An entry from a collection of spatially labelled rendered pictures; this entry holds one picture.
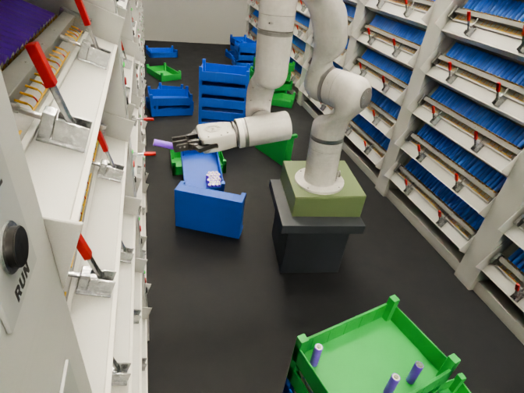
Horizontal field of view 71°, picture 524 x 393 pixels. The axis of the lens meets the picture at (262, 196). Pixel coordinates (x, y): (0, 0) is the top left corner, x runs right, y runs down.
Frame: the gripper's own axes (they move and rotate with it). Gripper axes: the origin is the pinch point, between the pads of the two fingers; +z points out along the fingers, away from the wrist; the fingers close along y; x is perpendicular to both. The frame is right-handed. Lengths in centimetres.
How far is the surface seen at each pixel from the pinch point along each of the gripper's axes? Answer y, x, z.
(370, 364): 56, 36, -32
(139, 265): 17.0, 25.4, 17.5
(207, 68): -147, 25, -26
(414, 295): 16, 76, -78
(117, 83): 16.6, -23.7, 9.5
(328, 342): 48, 34, -25
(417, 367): 62, 30, -39
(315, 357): 53, 30, -19
